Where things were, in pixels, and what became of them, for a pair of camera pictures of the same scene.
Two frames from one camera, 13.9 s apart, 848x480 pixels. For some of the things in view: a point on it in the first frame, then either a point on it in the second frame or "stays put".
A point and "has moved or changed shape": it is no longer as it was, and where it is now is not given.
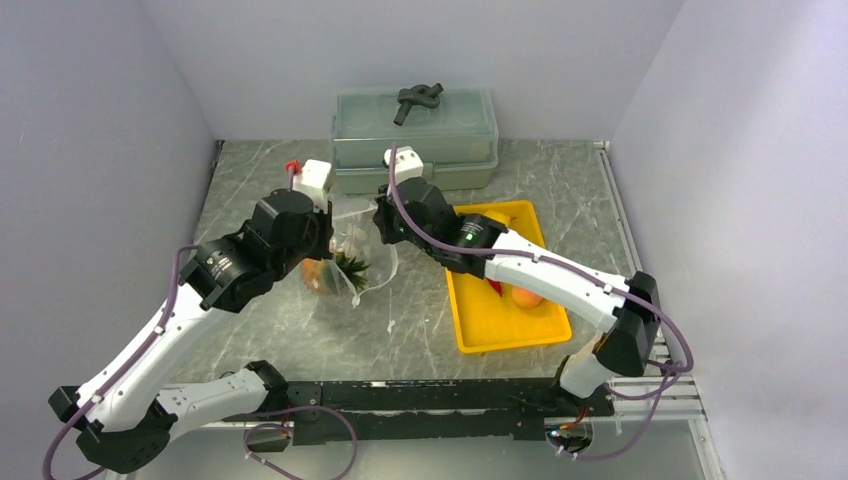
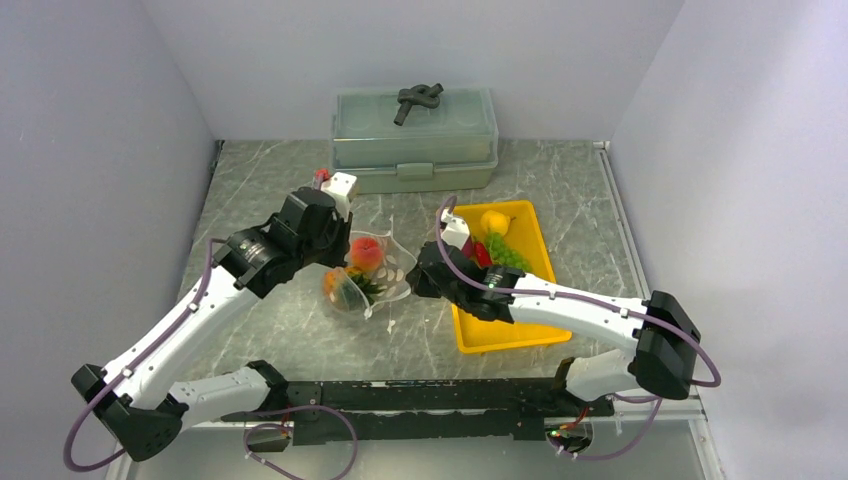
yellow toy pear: (498, 216) stays put
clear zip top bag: (361, 260) has moved or changed shape
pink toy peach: (524, 298) has moved or changed shape
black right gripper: (383, 215) → (417, 278)
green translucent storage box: (457, 142) stays put
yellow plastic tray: (486, 321) stays put
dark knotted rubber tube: (421, 95) stays put
